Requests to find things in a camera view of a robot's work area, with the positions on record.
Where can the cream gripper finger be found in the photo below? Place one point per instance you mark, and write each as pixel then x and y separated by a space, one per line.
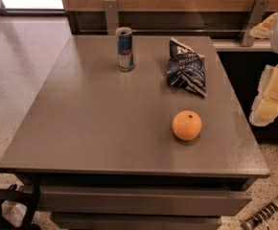
pixel 263 29
pixel 265 105

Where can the blue potato chip bag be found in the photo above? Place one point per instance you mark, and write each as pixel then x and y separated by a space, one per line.
pixel 186 68

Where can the orange fruit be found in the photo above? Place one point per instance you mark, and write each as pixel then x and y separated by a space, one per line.
pixel 187 125

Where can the striped black white tool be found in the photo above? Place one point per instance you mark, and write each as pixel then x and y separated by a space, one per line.
pixel 261 216

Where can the grey table with drawers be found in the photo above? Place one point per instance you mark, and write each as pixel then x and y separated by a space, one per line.
pixel 100 142

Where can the blue silver energy drink can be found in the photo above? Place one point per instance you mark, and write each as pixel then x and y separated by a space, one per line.
pixel 124 48

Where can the right metal wall bracket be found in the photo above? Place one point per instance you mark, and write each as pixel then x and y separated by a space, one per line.
pixel 254 17

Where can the metal wall bracket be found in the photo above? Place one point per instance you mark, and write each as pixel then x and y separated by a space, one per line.
pixel 111 16
pixel 254 17

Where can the left metal wall bracket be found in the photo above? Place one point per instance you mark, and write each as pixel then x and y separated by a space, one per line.
pixel 111 16

